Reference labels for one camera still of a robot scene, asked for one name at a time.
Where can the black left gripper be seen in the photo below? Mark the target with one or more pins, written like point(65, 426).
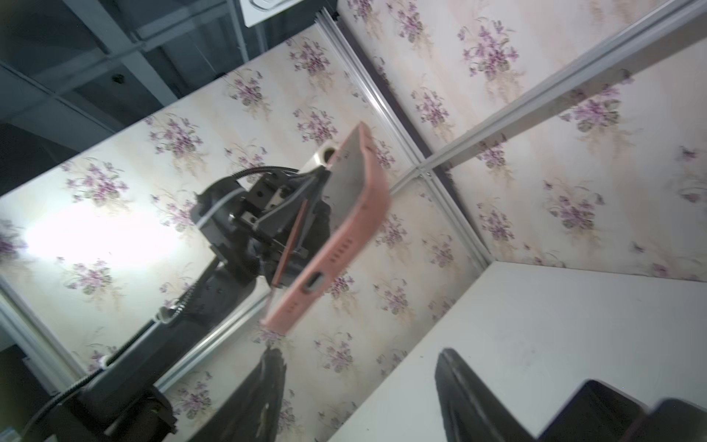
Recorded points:
point(289, 221)

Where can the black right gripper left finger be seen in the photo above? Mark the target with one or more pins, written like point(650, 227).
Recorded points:
point(252, 412)

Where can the aluminium frame top bar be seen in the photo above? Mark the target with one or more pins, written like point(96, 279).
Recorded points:
point(403, 132)

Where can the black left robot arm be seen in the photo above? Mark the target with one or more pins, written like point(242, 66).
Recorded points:
point(120, 401)

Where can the white ceiling air conditioner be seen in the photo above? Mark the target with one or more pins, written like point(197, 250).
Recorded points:
point(257, 11)

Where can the black phone pink edge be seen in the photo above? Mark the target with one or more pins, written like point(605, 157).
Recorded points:
point(358, 198)

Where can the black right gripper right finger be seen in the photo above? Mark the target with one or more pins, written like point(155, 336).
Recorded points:
point(470, 411)

